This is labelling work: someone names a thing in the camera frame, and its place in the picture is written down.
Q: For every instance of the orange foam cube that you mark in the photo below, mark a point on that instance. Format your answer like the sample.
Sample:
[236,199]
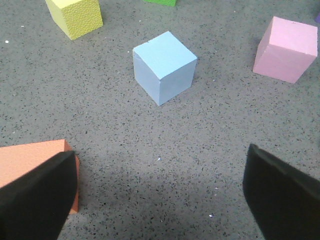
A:
[18,160]

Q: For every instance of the yellow foam cube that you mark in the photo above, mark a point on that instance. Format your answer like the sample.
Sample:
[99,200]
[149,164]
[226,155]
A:
[76,17]

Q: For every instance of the pink foam cube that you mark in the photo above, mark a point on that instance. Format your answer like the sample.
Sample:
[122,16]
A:
[286,50]

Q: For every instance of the purple foam cube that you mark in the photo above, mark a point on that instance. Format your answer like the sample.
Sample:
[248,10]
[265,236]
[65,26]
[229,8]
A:
[317,19]

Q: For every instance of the green foam cube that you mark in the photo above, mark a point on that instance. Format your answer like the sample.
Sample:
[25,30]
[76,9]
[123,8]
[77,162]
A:
[170,3]

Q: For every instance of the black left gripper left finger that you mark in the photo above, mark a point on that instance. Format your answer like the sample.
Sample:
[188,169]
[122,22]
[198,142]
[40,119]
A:
[36,205]

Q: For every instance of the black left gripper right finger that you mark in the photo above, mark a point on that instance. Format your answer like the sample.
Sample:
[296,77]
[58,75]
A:
[284,201]

